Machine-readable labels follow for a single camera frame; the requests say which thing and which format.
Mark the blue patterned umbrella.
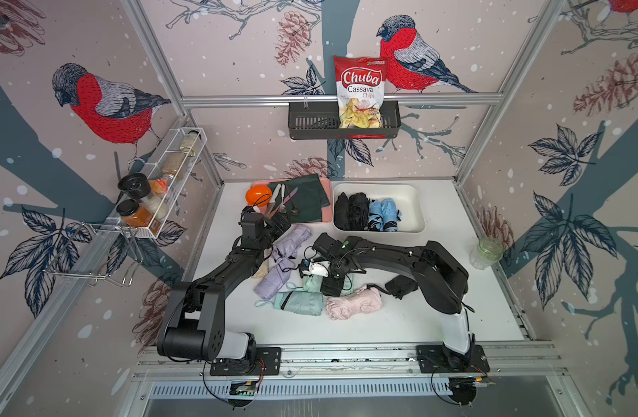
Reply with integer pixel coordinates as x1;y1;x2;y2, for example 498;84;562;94
367;200;384;232

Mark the light blue umbrella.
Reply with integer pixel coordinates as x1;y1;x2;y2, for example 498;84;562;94
381;198;400;232

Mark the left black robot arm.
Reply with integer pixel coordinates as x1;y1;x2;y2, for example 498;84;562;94
157;211;291;361

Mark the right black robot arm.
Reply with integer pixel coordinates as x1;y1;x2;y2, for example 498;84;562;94
312;233;474;361

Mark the lavender folded umbrella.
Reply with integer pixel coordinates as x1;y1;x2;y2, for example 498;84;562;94
255;225;312;302

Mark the beige striped folded umbrella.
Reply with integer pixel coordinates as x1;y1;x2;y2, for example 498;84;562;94
251;260;270;279

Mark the mint green folded umbrella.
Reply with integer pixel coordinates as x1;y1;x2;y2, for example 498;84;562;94
303;276;354;297

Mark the pink folded umbrella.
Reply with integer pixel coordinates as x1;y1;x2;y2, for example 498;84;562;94
326;287;383;321

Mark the black sleeved umbrella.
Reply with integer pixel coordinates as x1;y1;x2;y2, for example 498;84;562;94
366;276;419;300

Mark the cream storage box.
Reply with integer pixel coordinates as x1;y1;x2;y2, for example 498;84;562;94
333;182;426;235

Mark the iridescent ornate butter knife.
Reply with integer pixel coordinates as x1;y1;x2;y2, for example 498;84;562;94
271;188;300;215

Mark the dark green cloth napkin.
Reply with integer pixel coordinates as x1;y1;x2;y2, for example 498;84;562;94
267;174;330;223

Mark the pink plastic tray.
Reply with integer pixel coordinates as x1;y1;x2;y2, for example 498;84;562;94
246;175;333;223

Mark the orange spice jar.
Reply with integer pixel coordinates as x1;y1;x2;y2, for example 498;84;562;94
116;199;155;228

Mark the black lidded spice jar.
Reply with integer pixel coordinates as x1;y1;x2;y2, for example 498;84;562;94
117;173;152;201

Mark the green lidded glass jar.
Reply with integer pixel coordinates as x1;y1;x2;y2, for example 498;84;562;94
469;236;506;270

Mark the Chuba cassava chips bag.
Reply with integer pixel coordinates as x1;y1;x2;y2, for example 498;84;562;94
334;57;387;129

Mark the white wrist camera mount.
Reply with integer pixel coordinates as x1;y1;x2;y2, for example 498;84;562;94
303;261;330;277

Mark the white handled knife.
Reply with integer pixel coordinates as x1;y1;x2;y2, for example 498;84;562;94
267;185;284;218

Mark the white handled silver spoon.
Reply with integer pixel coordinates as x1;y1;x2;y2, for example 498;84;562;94
276;184;287;214

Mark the mint green strapped umbrella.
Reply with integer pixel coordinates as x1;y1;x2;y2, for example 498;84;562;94
255;290;324;316

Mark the white wire spice rack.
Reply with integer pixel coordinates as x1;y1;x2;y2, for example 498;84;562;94
119;127;205;239

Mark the black wall basket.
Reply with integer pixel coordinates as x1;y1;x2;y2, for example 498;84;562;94
288;100;402;141

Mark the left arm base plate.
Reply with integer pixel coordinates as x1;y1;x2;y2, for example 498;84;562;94
209;347;282;376

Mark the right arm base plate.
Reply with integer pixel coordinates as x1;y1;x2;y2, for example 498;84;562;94
415;344;491;374

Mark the wire hook rack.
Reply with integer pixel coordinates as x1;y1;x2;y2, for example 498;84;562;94
45;221;143;288

